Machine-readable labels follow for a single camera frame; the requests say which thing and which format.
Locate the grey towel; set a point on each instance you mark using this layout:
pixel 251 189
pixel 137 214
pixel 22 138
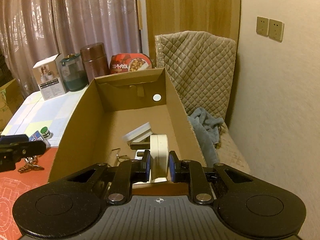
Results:
pixel 206 128

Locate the red instant meal bowl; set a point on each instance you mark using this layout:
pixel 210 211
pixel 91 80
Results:
pixel 129 62

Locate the blue toothpick box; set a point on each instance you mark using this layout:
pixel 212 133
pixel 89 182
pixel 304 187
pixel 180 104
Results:
pixel 37 136

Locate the keyring with braided lanyard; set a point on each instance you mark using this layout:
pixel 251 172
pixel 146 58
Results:
pixel 31 164

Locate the folded cardboard boxes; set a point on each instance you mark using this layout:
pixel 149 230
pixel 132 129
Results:
pixel 11 100

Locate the left wall socket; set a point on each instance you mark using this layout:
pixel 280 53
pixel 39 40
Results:
pixel 262 26

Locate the wall socket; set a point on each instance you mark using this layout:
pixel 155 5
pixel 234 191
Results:
pixel 276 30
pixel 262 26

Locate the cream round tape measure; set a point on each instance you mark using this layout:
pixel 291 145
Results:
pixel 159 151

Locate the right wall socket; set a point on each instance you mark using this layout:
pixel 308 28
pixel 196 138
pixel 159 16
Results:
pixel 276 30

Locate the cardboard box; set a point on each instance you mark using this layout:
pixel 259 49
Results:
pixel 113 106

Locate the green glass jar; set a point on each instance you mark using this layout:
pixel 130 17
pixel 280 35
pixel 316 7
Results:
pixel 73 72

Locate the red desk mat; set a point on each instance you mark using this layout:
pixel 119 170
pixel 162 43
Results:
pixel 14 184

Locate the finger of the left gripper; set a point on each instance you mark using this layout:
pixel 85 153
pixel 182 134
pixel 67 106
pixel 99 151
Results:
pixel 23 149
pixel 11 139

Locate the white product box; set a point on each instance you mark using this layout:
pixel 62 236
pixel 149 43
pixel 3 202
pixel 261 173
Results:
pixel 48 77

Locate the pink curtain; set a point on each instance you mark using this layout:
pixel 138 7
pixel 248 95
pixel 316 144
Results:
pixel 32 30

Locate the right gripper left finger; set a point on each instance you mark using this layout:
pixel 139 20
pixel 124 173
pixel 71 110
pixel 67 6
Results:
pixel 124 176

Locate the brown thermos flask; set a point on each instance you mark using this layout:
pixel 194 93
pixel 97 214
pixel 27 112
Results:
pixel 94 60

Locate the checkered tablecloth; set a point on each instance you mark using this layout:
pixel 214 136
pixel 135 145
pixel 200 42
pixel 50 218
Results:
pixel 36 113

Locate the quilted beige chair cover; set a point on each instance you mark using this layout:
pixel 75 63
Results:
pixel 201 67

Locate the green cap small bottle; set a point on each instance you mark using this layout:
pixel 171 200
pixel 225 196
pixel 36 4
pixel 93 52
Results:
pixel 46 133

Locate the white flat box in carton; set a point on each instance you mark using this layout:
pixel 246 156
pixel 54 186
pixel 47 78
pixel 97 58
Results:
pixel 139 134

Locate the wooden door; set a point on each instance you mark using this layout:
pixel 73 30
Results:
pixel 218 17

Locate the yellow wall hook strip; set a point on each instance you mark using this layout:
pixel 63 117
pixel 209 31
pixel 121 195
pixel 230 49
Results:
pixel 139 13

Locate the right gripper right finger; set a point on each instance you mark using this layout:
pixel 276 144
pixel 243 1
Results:
pixel 190 172

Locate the white plug adapter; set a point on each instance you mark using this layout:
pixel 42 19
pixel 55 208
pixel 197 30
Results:
pixel 139 154

